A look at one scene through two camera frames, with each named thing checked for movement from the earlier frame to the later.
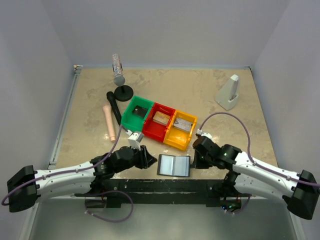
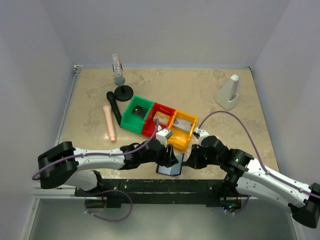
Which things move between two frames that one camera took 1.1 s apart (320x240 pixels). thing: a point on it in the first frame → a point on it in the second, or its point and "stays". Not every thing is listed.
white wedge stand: (227, 96) stays
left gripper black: (144, 157) → (164, 157)
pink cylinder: (107, 109) stays
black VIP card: (140, 111) stays
